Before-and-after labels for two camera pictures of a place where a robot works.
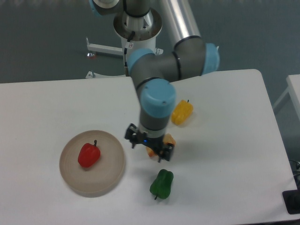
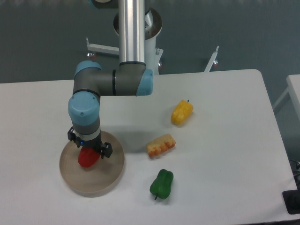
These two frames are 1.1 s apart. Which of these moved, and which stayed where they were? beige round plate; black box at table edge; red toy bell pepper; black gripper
Moved: black gripper
Stayed: red toy bell pepper; black box at table edge; beige round plate
